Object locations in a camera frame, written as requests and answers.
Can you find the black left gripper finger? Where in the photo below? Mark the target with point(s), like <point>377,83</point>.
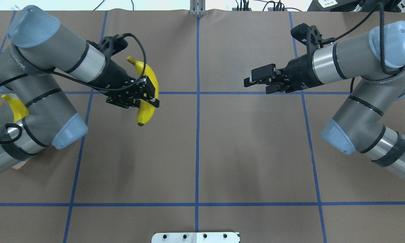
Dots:
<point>123,101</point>
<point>145,91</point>

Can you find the grey square plate orange rim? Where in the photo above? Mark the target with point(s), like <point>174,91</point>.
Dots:
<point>7,116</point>

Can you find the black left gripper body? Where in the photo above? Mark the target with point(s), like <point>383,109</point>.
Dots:
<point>115,75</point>

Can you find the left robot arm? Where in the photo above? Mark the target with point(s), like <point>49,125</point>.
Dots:
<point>41,47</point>

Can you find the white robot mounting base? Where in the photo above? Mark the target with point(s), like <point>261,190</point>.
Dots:
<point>197,237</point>

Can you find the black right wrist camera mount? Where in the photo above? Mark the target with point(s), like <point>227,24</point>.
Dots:
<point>310,37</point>

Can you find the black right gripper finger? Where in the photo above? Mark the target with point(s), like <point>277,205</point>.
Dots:
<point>276,88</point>
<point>268,75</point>

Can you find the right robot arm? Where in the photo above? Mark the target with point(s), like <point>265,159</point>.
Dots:
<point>380,64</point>

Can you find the aluminium frame post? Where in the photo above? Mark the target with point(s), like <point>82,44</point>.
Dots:
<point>197,8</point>

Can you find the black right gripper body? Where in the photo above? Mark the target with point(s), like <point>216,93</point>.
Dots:
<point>299,70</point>

